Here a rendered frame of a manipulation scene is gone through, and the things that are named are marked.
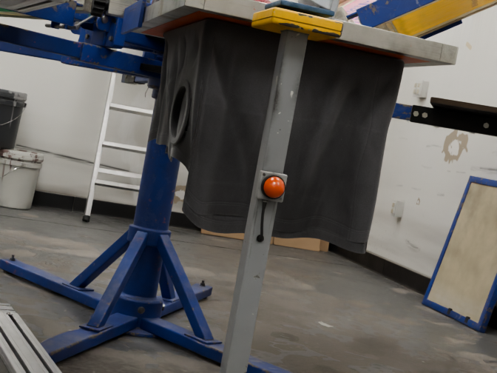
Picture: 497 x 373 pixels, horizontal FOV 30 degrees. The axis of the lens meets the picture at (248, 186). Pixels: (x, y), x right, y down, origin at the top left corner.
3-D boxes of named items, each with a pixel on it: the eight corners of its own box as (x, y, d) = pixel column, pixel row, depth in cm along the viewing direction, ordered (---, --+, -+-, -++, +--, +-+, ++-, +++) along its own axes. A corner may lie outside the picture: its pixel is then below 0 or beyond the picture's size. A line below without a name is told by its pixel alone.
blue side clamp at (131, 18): (157, 31, 224) (163, 2, 223) (137, 27, 222) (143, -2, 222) (138, 38, 252) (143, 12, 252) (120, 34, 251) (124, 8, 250)
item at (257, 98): (371, 257, 201) (408, 61, 199) (170, 226, 188) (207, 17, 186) (365, 254, 204) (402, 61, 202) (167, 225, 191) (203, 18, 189)
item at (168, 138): (217, 182, 192) (244, 26, 191) (176, 175, 190) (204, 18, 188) (174, 164, 237) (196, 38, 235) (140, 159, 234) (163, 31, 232)
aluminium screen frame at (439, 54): (455, 64, 193) (458, 46, 192) (184, 5, 176) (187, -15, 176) (323, 72, 268) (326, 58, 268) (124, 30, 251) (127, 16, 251)
